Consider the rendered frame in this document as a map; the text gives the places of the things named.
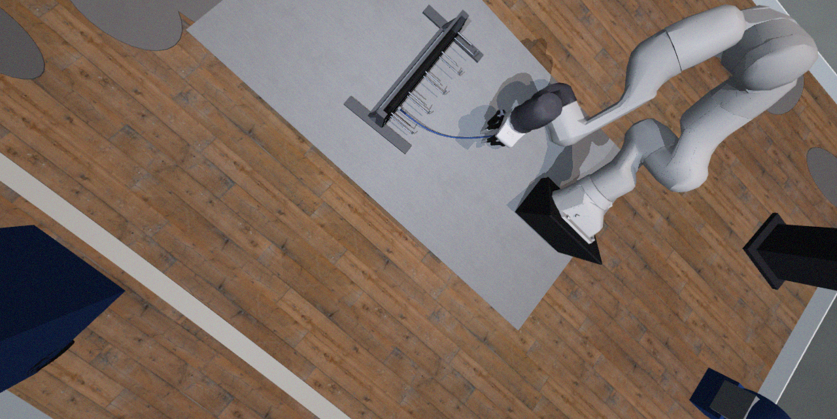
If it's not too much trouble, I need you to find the grey metal rack with black panel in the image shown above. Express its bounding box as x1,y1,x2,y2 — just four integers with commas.
344,5,484,154

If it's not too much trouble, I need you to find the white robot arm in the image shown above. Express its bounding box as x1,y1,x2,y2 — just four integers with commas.
495,4,818,244

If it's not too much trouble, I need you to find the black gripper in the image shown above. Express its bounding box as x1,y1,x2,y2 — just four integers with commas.
480,110,506,146

